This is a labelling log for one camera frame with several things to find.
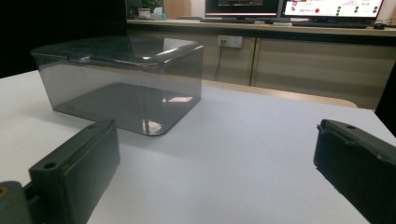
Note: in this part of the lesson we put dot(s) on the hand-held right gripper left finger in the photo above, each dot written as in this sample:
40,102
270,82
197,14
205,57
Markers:
74,174

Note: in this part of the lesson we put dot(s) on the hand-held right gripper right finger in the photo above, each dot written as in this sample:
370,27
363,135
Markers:
361,168

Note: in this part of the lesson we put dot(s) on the transparent grey lidded storage box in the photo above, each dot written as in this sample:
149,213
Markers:
124,77

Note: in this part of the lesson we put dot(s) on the black curtain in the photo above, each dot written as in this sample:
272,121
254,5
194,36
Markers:
46,28
389,102

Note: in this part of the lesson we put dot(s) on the beige wooden cabinet counter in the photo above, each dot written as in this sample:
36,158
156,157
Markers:
311,68

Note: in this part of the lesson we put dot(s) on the black keyboard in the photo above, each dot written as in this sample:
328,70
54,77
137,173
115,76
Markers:
227,20
330,25

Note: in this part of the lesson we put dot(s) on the bright-screen computer monitor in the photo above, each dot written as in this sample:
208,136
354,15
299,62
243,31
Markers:
331,7

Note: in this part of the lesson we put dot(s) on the green potted plant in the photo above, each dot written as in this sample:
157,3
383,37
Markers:
151,3

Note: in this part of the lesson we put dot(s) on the dark-screen computer monitor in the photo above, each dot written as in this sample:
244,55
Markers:
241,7

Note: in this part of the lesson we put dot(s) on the white wall power outlet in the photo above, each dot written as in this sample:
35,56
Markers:
230,41

